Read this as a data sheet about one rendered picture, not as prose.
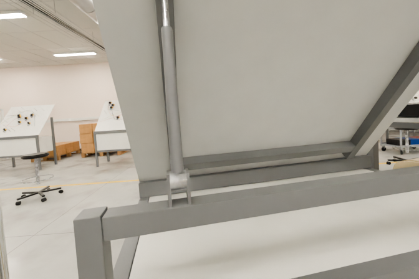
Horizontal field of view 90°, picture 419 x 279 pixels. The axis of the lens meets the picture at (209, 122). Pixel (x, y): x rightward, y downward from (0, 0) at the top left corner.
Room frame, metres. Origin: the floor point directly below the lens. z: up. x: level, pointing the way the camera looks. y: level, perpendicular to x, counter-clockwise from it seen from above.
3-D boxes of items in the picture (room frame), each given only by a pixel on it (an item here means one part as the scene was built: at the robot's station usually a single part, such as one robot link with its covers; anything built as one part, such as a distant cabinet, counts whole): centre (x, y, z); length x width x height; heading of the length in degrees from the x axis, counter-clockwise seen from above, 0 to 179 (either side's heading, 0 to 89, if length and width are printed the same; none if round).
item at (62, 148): (6.85, 5.06, 0.22); 1.20 x 0.80 x 0.44; 3
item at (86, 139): (6.88, 3.46, 0.52); 1.20 x 0.81 x 1.04; 93
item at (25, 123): (5.46, 4.84, 0.83); 1.18 x 0.72 x 1.65; 91
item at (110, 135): (5.41, 2.23, 0.83); 1.18 x 0.72 x 1.65; 90
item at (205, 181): (1.01, -0.26, 0.83); 1.18 x 0.05 x 0.06; 100
